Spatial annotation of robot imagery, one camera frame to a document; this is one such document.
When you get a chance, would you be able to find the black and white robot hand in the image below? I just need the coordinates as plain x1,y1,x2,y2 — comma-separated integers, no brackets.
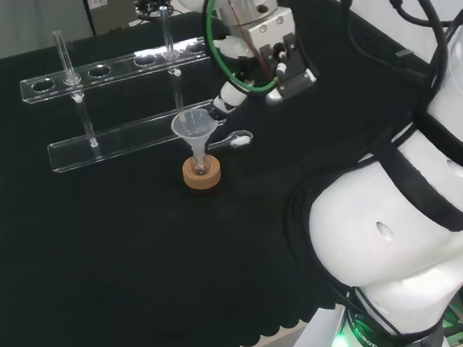
198,4,322,122

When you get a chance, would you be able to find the clear plastic funnel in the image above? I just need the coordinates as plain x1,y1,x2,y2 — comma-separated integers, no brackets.
168,105,233,172

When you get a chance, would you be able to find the clear acrylic funnel stand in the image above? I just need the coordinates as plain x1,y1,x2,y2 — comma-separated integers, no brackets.
12,1,231,178

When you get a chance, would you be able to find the small round-bottom glass flask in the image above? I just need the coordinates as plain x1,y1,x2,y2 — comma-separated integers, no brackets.
189,147,212,176

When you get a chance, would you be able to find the grey metal cabinet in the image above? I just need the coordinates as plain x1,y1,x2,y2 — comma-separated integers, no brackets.
80,0,141,38

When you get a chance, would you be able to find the black bench cloth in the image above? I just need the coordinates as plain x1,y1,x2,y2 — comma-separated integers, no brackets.
0,0,456,347

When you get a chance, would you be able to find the cork ring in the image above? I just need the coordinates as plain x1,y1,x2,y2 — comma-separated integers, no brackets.
180,151,223,194

